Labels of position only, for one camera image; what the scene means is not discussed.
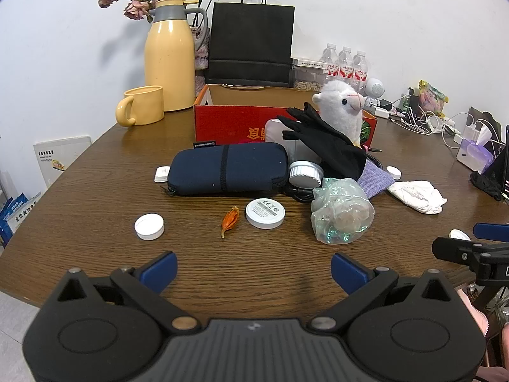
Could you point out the white booklet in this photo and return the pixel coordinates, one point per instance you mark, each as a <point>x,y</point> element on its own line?
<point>59,159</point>

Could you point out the white charger block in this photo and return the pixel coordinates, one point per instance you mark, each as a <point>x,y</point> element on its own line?
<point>381,112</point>

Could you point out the black glove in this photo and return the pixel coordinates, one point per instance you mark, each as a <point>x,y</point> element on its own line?
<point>334,147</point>

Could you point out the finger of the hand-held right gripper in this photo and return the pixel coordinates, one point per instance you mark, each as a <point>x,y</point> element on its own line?
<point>491,231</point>
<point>453,248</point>

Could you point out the person's pink clothing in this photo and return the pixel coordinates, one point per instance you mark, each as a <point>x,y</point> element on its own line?
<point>479,318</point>

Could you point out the blue printed packet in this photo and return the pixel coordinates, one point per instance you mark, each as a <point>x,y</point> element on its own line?
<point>18,217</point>

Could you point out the black paper bag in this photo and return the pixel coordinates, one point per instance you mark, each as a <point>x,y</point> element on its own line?
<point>250,39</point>

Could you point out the translucent plastic container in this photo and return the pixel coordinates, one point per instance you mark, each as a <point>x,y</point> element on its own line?
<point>276,131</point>

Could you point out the white power adapter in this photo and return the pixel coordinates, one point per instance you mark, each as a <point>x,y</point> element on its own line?
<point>473,132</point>

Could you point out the red cardboard box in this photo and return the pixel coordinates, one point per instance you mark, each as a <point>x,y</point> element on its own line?
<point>226,125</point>

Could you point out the flat white box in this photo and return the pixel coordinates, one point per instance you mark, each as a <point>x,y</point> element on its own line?
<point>310,61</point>

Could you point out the dark green small bottle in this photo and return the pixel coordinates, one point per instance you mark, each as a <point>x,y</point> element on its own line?
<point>405,104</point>

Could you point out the white ribbed round lid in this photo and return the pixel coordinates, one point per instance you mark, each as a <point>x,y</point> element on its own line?
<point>304,174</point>

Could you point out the orange dried petal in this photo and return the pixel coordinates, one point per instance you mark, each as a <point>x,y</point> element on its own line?
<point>229,221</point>

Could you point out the white round disc device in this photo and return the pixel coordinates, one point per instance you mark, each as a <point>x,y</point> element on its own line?
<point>265,213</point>

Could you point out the white alpaca plush toy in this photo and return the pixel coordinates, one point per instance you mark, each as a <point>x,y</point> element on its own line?
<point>338,101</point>

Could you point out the brown bag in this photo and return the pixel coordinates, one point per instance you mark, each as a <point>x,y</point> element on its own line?
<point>487,117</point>

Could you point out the white astronaut figure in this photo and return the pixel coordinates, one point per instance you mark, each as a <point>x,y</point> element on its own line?
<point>373,89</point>

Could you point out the purple tissue pack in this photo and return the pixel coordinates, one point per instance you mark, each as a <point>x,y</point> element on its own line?
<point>473,153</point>

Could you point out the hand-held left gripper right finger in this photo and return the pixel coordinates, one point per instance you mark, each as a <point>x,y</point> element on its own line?
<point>348,272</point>

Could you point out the navy zip pouch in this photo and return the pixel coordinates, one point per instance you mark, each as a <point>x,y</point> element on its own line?
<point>222,169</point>

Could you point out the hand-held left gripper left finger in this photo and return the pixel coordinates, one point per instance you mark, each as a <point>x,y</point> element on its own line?
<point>161,272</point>

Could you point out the large white bottle cap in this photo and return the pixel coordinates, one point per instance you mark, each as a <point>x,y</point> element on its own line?
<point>149,227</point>

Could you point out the white cloth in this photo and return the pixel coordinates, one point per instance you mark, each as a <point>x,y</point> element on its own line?
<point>417,195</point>

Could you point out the crumpled clear plastic bag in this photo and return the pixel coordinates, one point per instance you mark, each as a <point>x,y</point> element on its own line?
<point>342,215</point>

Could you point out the yellow mug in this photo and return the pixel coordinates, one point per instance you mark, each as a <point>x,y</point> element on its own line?
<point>145,105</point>

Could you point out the clear jar of seeds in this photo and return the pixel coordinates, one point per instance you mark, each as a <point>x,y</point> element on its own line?
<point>308,84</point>

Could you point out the small white cap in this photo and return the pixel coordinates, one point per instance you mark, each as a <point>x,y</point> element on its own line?
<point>393,172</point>

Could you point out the purple fabric pouch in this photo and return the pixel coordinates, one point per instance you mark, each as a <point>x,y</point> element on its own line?
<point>375,182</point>

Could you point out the pink glass vase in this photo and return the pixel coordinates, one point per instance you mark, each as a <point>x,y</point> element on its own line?
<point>201,59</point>

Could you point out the yellow snack packet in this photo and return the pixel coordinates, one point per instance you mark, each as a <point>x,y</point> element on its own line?
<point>432,98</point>

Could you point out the yellow thermos jug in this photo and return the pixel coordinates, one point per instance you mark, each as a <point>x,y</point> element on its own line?
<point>169,59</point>

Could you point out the black cloth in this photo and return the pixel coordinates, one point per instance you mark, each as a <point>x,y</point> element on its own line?
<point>487,183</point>

